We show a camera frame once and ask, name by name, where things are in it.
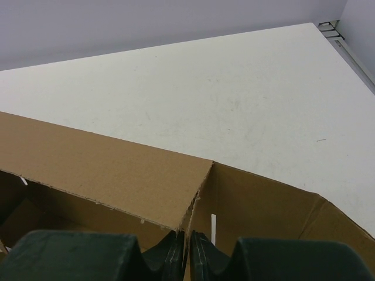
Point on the brown cardboard box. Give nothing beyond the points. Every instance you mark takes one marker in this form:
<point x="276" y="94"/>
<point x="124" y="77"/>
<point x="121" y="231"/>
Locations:
<point x="55" y="177"/>

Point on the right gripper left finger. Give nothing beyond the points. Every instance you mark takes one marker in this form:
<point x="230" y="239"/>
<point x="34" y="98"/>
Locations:
<point x="73" y="255"/>

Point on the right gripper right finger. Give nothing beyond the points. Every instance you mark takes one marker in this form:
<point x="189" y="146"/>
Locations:
<point x="275" y="259"/>

